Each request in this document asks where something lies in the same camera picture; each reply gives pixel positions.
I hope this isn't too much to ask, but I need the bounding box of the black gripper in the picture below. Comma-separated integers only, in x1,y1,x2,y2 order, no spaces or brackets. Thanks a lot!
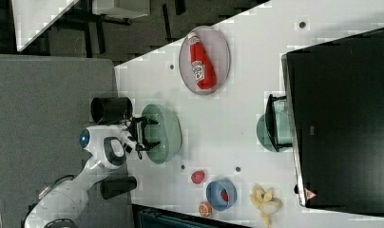
126,117,160,152

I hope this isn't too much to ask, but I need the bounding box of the green plastic strainer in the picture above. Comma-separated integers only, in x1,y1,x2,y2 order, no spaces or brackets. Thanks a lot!
142,104,182,164

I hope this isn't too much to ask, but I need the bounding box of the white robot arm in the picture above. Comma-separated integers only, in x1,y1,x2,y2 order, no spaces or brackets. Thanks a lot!
22,117,158,228

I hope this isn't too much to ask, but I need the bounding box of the red strawberry toy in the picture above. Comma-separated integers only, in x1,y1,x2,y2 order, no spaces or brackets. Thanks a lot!
191,170,205,184

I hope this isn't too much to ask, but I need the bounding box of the dark blue crate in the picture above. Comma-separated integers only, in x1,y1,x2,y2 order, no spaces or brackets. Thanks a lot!
132,203,248,228

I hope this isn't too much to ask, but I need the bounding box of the red ketchup bottle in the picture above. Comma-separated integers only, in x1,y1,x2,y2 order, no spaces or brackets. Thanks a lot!
187,32,217,89

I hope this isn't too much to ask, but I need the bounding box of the grey round plate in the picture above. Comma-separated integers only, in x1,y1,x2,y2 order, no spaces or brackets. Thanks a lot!
179,26,231,95

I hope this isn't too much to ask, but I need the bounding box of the blue plastic cup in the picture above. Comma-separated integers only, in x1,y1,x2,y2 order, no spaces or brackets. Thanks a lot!
206,179,237,211

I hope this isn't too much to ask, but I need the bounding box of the small red toy in cup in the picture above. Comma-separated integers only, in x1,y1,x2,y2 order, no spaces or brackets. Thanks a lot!
221,191,229,201

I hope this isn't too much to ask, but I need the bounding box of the grey partition panel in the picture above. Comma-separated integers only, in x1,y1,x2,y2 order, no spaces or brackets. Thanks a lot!
0,55,115,228

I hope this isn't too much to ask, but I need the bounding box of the peeled banana toy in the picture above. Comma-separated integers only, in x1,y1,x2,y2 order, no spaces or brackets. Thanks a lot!
249,184,282,228

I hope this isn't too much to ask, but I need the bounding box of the black microwave oven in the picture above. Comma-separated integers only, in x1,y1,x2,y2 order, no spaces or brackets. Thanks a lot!
264,28,384,217

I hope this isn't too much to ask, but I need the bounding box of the black cylindrical post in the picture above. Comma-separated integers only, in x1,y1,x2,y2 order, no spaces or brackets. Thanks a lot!
90,97,133,124

